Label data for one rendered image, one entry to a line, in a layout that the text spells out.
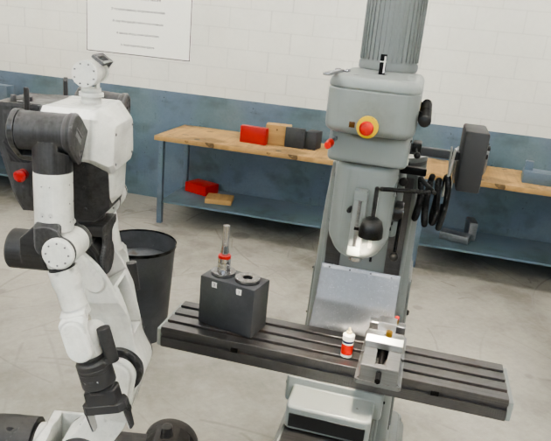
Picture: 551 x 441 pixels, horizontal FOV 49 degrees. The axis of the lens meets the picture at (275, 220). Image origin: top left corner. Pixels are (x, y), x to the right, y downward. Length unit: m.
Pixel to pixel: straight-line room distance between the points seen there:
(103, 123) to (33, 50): 5.94
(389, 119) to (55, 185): 0.89
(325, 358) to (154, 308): 1.94
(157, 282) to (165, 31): 3.51
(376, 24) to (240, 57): 4.40
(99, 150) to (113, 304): 0.45
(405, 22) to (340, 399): 1.25
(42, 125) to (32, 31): 6.04
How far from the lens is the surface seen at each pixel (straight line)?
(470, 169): 2.17
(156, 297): 3.86
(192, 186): 6.39
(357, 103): 1.72
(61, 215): 1.51
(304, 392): 2.14
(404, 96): 1.72
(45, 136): 1.46
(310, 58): 6.24
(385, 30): 2.08
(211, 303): 2.22
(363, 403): 2.14
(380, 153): 1.83
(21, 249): 1.80
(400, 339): 2.10
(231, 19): 6.45
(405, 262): 2.47
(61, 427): 2.23
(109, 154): 1.59
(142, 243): 4.14
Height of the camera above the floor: 2.02
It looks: 18 degrees down
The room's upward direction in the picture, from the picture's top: 5 degrees clockwise
